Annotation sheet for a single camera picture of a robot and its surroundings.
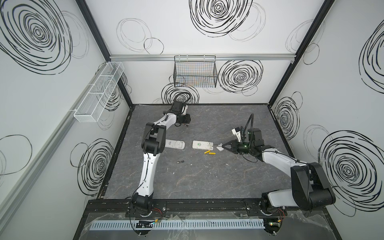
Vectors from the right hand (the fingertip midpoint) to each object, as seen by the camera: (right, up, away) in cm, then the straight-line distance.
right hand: (223, 147), depth 83 cm
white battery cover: (0, -3, +12) cm, 12 cm away
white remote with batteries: (-11, -1, +14) cm, 17 cm away
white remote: (-29, -1, +14) cm, 32 cm away
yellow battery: (-5, -6, +11) cm, 13 cm away
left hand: (-19, +16, +27) cm, 37 cm away
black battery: (-25, -10, +6) cm, 27 cm away
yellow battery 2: (-7, -5, +11) cm, 14 cm away
